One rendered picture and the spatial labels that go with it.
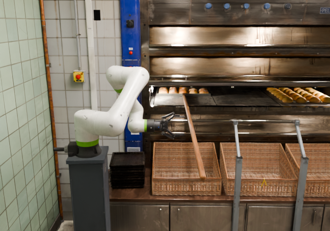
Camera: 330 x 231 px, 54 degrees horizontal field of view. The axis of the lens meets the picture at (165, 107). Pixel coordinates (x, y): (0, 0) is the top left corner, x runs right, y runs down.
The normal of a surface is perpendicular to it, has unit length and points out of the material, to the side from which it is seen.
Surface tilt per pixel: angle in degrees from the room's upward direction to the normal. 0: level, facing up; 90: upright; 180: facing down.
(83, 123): 87
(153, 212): 90
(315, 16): 90
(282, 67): 70
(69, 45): 90
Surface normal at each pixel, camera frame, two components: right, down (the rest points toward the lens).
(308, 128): -0.02, -0.09
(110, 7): -0.02, 0.25
